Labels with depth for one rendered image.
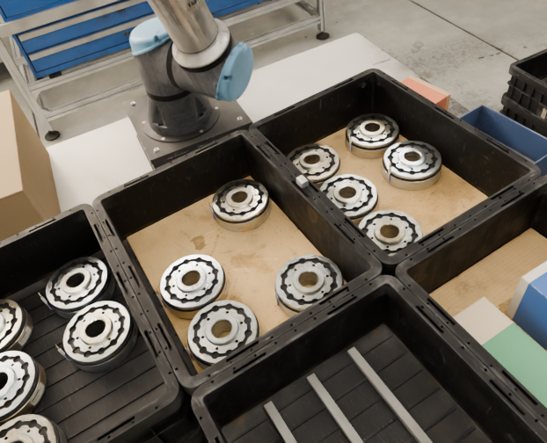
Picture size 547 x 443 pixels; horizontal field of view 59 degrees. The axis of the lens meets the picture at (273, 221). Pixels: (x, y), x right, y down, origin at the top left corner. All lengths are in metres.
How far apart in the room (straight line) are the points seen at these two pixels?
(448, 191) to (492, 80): 1.88
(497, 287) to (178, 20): 0.66
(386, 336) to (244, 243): 0.28
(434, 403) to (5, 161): 0.89
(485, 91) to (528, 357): 2.10
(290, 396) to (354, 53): 1.11
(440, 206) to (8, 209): 0.79
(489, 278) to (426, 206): 0.17
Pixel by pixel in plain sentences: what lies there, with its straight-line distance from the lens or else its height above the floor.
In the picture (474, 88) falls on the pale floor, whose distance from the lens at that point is 2.69.
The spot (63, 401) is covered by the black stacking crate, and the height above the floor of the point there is 0.83.
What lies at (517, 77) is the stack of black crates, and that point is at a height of 0.57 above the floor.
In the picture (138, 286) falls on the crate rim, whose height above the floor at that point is 0.92.
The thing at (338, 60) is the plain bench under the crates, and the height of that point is 0.70.
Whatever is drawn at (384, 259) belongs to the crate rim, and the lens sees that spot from 0.67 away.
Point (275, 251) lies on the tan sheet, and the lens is 0.81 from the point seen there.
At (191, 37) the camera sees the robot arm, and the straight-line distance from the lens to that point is 0.92.
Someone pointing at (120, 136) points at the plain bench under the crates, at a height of 0.70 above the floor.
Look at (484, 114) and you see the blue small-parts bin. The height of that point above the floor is 0.75.
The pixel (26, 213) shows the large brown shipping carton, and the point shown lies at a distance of 1.04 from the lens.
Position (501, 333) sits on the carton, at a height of 0.89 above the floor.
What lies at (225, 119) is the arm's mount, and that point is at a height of 0.80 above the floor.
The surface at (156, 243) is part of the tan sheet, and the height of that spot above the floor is 0.83.
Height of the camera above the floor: 1.46
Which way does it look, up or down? 48 degrees down
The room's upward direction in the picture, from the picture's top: 11 degrees counter-clockwise
